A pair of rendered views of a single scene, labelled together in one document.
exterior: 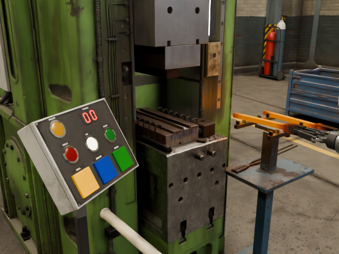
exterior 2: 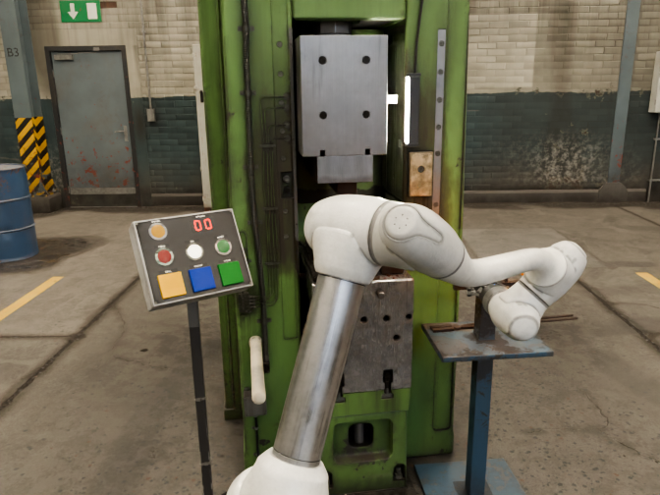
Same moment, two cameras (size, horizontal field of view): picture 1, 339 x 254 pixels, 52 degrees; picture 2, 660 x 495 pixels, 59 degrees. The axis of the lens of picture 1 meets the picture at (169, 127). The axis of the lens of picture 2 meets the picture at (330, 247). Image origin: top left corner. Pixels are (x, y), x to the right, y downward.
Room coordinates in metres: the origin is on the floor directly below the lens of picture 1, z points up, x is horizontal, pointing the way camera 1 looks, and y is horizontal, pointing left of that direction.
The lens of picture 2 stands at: (-0.29, -1.06, 1.61)
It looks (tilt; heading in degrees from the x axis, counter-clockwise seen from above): 16 degrees down; 31
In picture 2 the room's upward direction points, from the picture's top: 1 degrees counter-clockwise
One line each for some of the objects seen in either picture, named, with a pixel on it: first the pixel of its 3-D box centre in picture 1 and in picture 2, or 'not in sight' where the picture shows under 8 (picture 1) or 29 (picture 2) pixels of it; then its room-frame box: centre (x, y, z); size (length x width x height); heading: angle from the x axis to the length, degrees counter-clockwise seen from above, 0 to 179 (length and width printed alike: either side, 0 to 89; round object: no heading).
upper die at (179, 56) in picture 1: (154, 52); (336, 161); (1.67, 0.07, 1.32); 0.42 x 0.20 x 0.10; 39
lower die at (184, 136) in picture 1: (155, 125); not in sight; (1.67, 0.07, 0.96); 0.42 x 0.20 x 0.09; 39
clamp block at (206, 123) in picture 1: (201, 127); (389, 261); (1.67, -0.16, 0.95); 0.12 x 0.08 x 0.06; 39
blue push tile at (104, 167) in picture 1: (105, 170); (201, 279); (1.03, 0.21, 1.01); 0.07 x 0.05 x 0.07; 154
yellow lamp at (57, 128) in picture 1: (57, 129); (157, 231); (0.98, 0.33, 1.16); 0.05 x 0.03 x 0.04; 129
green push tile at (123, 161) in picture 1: (121, 159); (230, 273); (1.12, 0.17, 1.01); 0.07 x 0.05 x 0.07; 154
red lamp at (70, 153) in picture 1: (70, 154); (164, 256); (0.96, 0.29, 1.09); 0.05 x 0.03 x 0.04; 129
